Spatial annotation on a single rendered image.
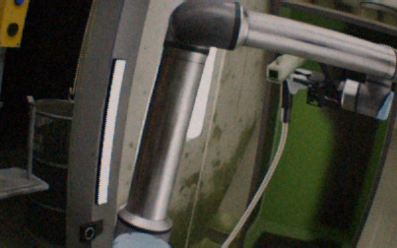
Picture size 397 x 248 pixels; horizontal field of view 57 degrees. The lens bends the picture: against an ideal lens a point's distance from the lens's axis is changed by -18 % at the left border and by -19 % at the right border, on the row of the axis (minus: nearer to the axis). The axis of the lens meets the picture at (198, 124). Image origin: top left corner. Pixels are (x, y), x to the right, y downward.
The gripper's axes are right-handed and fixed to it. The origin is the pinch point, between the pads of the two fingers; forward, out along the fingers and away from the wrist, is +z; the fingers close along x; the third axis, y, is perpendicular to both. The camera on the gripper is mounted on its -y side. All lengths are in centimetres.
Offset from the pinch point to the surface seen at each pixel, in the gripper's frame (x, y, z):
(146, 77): 27, 27, 73
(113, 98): 2, 26, 71
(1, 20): -41, -21, 88
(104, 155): -8, 48, 71
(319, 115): 68, 47, 3
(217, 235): 81, 164, 66
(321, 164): 64, 71, -3
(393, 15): 171, 6, -27
